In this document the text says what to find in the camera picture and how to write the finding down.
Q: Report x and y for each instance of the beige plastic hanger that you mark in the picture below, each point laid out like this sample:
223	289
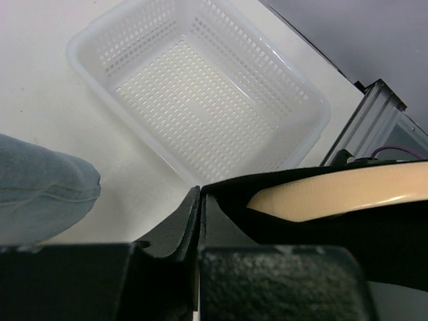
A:
345	191

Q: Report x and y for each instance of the white perforated plastic basket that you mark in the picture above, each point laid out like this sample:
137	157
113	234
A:
202	86

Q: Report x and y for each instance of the light blue denim shirt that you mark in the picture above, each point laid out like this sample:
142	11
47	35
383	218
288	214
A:
43	192

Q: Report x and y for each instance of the black skirt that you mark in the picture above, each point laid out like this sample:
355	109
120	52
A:
389	242

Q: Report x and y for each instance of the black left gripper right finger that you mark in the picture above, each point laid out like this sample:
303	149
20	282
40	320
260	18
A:
242	280

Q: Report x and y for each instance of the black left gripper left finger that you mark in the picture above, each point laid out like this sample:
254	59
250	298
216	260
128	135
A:
152	278

